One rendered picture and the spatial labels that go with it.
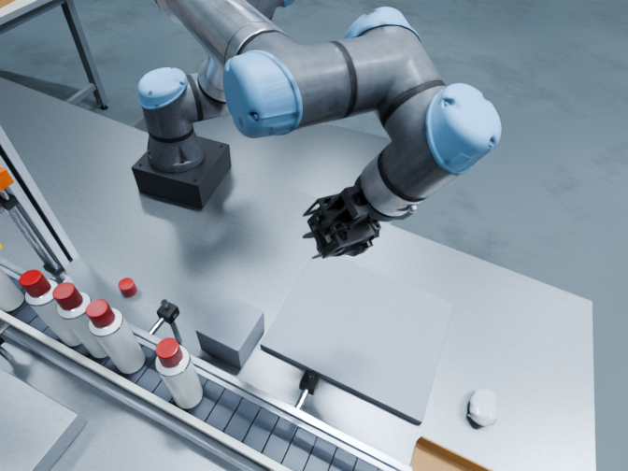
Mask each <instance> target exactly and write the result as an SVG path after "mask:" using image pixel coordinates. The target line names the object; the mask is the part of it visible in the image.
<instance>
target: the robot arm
mask: <svg viewBox="0 0 628 471"><path fill-rule="evenodd" d="M154 1H155V2H156V4H157V5H158V7H159V8H160V9H161V10H162V12H163V13H164V14H165V15H166V16H167V17H168V18H169V19H170V20H172V21H174V22H176V23H178V24H181V25H184V26H185V27H186V29H187V30H188V31H189V32H190V33H191V34H192V36H193V37H194V38H195V39H196V41H197V42H198V43H199V44H200V45H201V46H202V48H203V49H204V50H205V51H206V52H207V54H208V57H207V60H206V61H204V62H203V63H202V64H201V66H200V68H199V72H198V73H194V74H189V75H185V74H184V73H183V72H182V71H181V70H179V69H177V68H172V69H171V68H170V67H165V68H159V69H155V70H153V71H150V72H149V73H148V74H146V75H145V76H144V77H143V78H142V79H141V80H140V81H139V83H138V87H137V88H138V94H139V103H140V105H141V106H142V110H143V114H144V118H145V122H146V125H147V128H148V132H149V139H148V146H147V155H148V159H149V162H150V164H151V165H152V166H153V167H154V168H156V169H158V170H160V171H163V172H167V173H180V172H185V171H188V170H191V169H193V168H195V167H197V166H198V165H199V164H200V163H201V162H202V161H203V159H204V148H203V145H202V143H201V141H200V140H199V138H198V136H197V134H196V132H195V131H194V129H193V123H194V122H198V121H205V120H210V119H215V118H219V117H223V116H228V115H232V117H233V121H234V124H235V126H236V128H237V129H238V130H239V132H240V133H241V134H243V135H244V136H247V137H250V138H259V137H264V136H273V135H275V136H284V135H287V134H289V133H291V132H293V131H294V130H298V129H302V128H306V127H309V126H314V125H318V124H322V123H326V122H329V121H337V120H341V119H346V118H349V117H353V116H357V115H362V114H365V113H369V112H373V111H374V112H375V113H376V115H377V117H378V119H379V121H380V123H381V125H382V127H383V129H384V130H385V131H386V132H387V134H388V135H389V137H390V139H391V141H392V142H391V143H390V144H389V145H388V146H387V147H386V148H385V149H383V150H382V151H381V152H380V153H379V154H378V155H377V156H376V157H375V158H374V159H373V160H372V161H371V162H370V163H369V164H368V165H367V166H366V167H365V168H364V170H363V172H362V174H361V175H360V176H359V177H358V178H357V179H356V181H355V183H354V186H350V187H347V188H345V189H344V190H343V191H342V192H341V193H337V194H332V195H328V196H324V197H321V198H318V199H317V200H316V201H315V202H314V203H313V204H312V206H311V207H310V208H309V209H308V210H307V211H306V212H305V213H304V214H303V217H305V216H308V215H312V214H313V215H312V216H311V217H310V218H309V219H308V220H307V224H308V226H309V228H310V231H308V232H306V233H304V234H303V236H302V238H304V239H306V238H315V240H316V242H317V245H316V249H317V251H318V254H316V255H315V256H313V257H311V259H317V258H320V257H322V259H325V258H328V257H339V256H342V255H349V256H351V257H355V256H357V255H360V254H363V253H365V252H366V251H367V250H368V249H369V248H370V247H373V246H374V245H373V243H372V241H371V240H374V239H375V238H377V237H379V230H380V229H381V228H382V227H381V225H380V223H379V222H380V221H393V220H399V221H403V220H405V219H406V218H408V217H410V216H411V215H413V214H414V213H415V212H416V211H417V210H418V208H417V206H416V205H417V204H418V203H420V202H421V201H423V200H425V199H426V198H427V197H429V196H430V195H432V194H433V193H435V192H437V191H438V190H439V189H441V188H442V187H444V186H445V185H447V184H448V183H449V182H451V181H452V180H454V179H455V178H457V177H458V176H460V175H463V174H465V173H466V172H468V171H469V170H470V169H471V168H472V167H473V166H474V164H475V163H476V162H478V161H479V160H480V159H482V158H483V157H484V156H485V155H487V154H488V153H489V152H490V151H492V150H493V149H494V148H495V147H496V146H497V144H498V142H499V140H500V137H501V132H502V128H501V122H500V119H499V116H498V114H497V112H496V110H495V108H494V106H493V105H492V103H491V102H490V101H487V100H486V99H485V98H484V97H483V95H482V93H481V92H480V91H478V90H477V89H475V88H474V87H472V86H469V85H467V84H462V83H455V84H451V85H450V86H448V87H447V86H446V84H445V83H444V81H443V79H442V78H441V77H440V75H439V73H438V72H437V70H436V68H435V66H434V64H433V62H432V61H431V59H430V57H429V56H428V54H427V52H426V51H425V49H424V47H423V46H422V44H421V39H420V37H419V35H418V34H417V32H416V31H415V30H414V29H413V28H411V27H410V25H409V24H408V23H407V21H406V19H405V18H404V16H403V15H402V13H401V12H400V11H398V10H397V9H395V8H392V7H379V8H375V9H374V10H373V11H372V12H371V13H370V14H369V15H365V14H364V15H363V16H361V17H360V18H359V19H358V20H356V21H355V22H354V23H353V24H352V26H351V27H350V28H349V30H348V31H347V33H346V34H345V36H344V39H339V40H333V41H328V42H321V43H315V44H308V45H298V44H297V43H296V42H295V41H293V40H292V39H291V38H289V37H288V36H287V35H286V34H285V33H284V32H283V31H281V30H280V29H279V28H278V27H277V26H276V25H275V24H274V23H273V22H271V20H272V18H273V15H274V13H275V10H276V8H277V7H287V6H290V5H292V4H293V2H294V0H154ZM317 204H319V205H320V206H319V207H318V208H316V209H313V210H311V209H312V208H313V207H314V206H316V205H317ZM325 204H327V205H325Z"/></svg>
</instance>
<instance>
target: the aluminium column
mask: <svg viewBox="0 0 628 471"><path fill-rule="evenodd" d="M0 166H1V167H3V168H5V169H6V170H7V172H8V173H9V174H10V176H11V177H12V179H13V180H14V183H13V184H11V185H10V186H8V187H6V188H5V190H6V192H7V193H10V194H12V195H14V196H15V197H16V198H17V199H18V201H19V204H17V205H16V207H17V208H18V210H19V211H20V212H21V214H22V216H23V217H24V218H25V219H26V221H27V222H28V223H29V225H30V226H31V228H32V229H33V231H34V232H35V234H36V235H37V237H38V238H39V240H40V241H41V243H42V244H43V246H44V247H45V248H46V250H47V251H48V253H49V254H50V256H51V258H52V259H53V260H54V262H55V263H56V264H57V265H59V266H61V267H62V268H63V269H64V270H66V269H67V268H68V267H69V266H71V265H72V264H73V263H74V262H75V261H76V260H77V259H78V258H80V257H79V255H78V253H77V251H76V250H75V248H74V246H73V245H72V243H71V241H70V240H69V238H68V236H67V235H66V233H65V232H64V229H63V228H62V226H61V224H60V223H59V222H58V220H57V219H56V217H55V215H54V214H53V212H52V210H51V209H50V206H49V205H48V203H47V201H46V200H45V198H44V196H43V195H42V193H41V191H40V190H39V189H38V187H37V186H36V183H35V182H34V180H33V178H32V177H31V175H30V173H29V172H28V170H27V169H26V167H25V165H24V164H23V162H22V160H21V158H20V156H19V155H18V153H17V152H16V151H15V149H14V147H13V146H12V144H11V142H10V141H9V139H8V137H7V135H6V133H5V132H4V130H3V128H2V127H1V125H0Z"/></svg>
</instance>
